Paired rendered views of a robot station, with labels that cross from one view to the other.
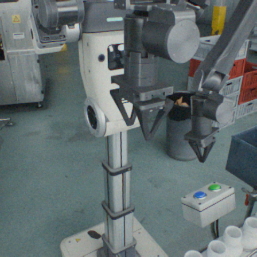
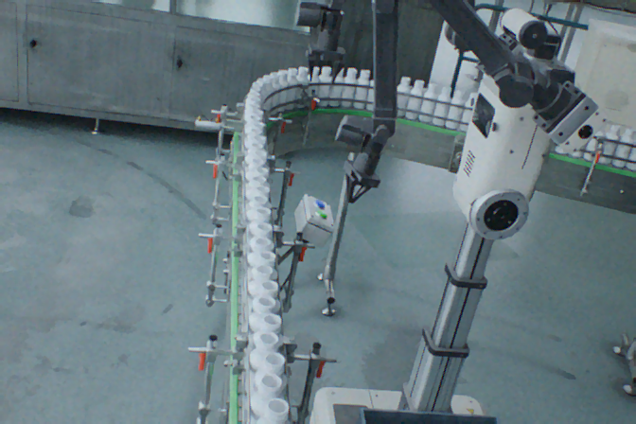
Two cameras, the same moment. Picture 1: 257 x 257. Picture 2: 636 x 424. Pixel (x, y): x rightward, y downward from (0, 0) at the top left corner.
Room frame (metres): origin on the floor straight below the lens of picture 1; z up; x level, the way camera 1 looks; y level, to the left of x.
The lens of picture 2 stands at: (1.21, -1.86, 1.98)
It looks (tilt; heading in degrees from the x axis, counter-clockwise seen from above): 27 degrees down; 111
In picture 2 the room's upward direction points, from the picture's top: 11 degrees clockwise
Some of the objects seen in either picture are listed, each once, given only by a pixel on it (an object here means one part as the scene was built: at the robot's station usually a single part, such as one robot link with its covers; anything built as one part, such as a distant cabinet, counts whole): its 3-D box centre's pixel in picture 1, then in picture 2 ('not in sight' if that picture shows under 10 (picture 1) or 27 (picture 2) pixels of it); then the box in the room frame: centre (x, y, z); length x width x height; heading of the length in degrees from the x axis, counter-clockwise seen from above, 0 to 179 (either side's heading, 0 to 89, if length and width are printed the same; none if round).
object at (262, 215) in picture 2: not in sight; (259, 238); (0.52, -0.44, 1.08); 0.06 x 0.06 x 0.17
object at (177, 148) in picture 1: (185, 127); not in sight; (2.50, -0.59, 0.32); 0.45 x 0.45 x 0.64
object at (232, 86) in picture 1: (214, 84); not in sight; (3.20, -1.08, 0.55); 0.61 x 0.41 x 0.22; 129
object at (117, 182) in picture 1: (117, 197); (450, 326); (0.98, 0.05, 0.74); 0.11 x 0.11 x 0.40; 31
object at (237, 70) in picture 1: (217, 66); not in sight; (3.20, -1.08, 0.78); 0.61 x 0.41 x 0.22; 128
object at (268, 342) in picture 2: not in sight; (262, 372); (0.78, -0.88, 1.08); 0.06 x 0.06 x 0.17
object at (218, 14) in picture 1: (218, 21); not in sight; (10.51, -3.34, 0.55); 0.40 x 0.40 x 1.10; 32
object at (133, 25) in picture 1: (143, 32); (329, 19); (0.44, -0.02, 1.57); 0.07 x 0.06 x 0.07; 32
